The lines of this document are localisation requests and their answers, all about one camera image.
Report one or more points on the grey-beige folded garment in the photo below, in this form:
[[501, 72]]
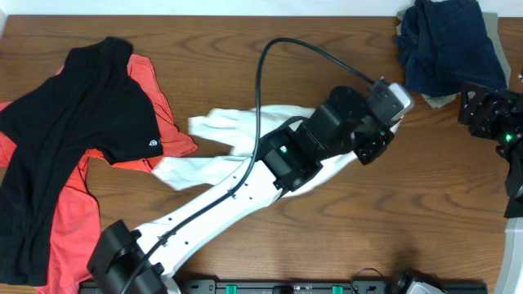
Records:
[[491, 25]]

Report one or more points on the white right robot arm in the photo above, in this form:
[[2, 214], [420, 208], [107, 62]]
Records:
[[510, 276]]

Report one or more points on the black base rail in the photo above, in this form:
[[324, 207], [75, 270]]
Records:
[[411, 281]]

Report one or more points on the red-orange t-shirt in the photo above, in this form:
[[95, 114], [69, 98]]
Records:
[[76, 222]]

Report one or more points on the black t-shirt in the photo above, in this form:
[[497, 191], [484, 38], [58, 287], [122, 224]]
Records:
[[91, 104]]

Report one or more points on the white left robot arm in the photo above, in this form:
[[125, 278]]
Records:
[[144, 260]]

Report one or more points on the dark navy folded garment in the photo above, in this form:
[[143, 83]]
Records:
[[445, 44]]

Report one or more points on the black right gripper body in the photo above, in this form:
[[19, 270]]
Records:
[[472, 109]]

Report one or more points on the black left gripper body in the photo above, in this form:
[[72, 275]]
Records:
[[371, 148]]

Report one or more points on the white t-shirt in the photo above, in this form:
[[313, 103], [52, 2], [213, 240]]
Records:
[[236, 128]]

